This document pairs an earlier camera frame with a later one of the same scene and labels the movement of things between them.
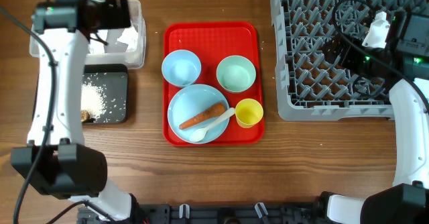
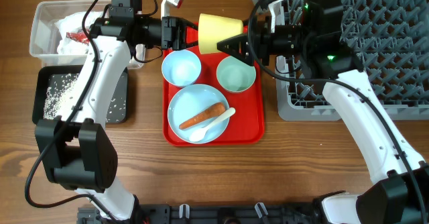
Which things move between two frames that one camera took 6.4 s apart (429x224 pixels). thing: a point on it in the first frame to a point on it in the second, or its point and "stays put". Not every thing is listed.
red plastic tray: (212, 41) stays put
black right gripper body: (354, 58) to (284, 42)
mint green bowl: (236, 74) stays put
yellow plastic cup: (248, 113) to (214, 29)
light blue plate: (190, 100) stays put
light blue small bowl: (181, 68) stays put
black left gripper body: (108, 13) to (169, 25)
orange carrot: (218, 110) stays put
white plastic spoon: (200, 134) stays put
